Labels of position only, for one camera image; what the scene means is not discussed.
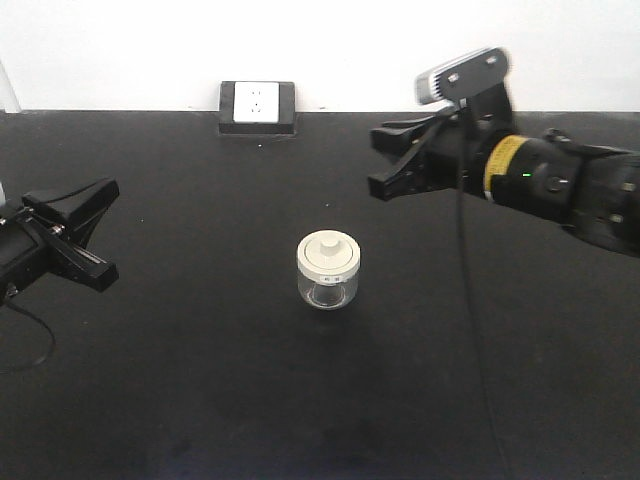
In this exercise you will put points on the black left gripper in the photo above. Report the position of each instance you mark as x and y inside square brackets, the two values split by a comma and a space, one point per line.
[50, 233]

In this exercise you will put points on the glass jar with white lid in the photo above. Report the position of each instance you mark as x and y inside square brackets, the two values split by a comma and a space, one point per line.
[328, 264]

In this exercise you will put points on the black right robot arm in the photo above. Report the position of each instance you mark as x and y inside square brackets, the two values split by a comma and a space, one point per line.
[590, 191]

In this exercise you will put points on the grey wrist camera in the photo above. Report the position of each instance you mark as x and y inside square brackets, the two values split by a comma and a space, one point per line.
[463, 77]

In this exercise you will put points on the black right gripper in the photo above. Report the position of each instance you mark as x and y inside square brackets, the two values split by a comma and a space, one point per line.
[436, 167]

